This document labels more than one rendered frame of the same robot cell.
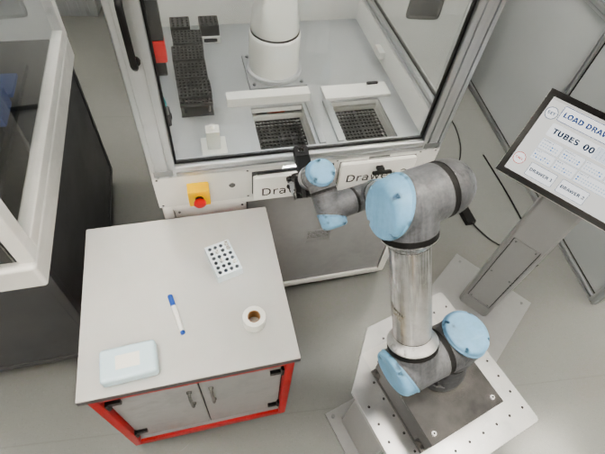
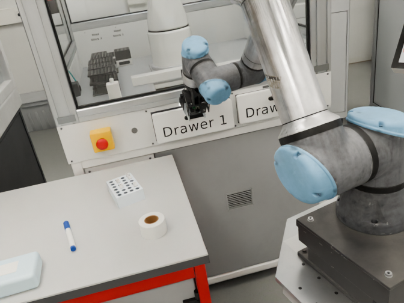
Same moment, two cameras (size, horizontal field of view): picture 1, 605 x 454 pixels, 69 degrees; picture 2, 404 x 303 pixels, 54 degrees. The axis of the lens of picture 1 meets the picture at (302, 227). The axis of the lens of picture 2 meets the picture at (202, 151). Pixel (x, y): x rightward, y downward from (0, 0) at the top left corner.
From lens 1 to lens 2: 0.71 m
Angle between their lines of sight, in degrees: 29
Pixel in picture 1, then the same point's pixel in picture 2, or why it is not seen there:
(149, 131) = (48, 69)
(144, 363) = (21, 270)
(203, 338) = (96, 251)
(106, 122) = not seen: hidden behind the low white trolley
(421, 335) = (309, 98)
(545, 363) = not seen: outside the picture
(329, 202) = (207, 69)
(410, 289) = (273, 35)
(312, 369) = not seen: outside the picture
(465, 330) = (374, 113)
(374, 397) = (305, 278)
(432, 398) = (376, 242)
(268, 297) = (171, 211)
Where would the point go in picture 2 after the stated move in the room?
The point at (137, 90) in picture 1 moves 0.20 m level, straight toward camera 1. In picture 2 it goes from (32, 24) to (30, 31)
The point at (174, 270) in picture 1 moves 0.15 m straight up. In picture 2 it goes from (75, 206) to (61, 164)
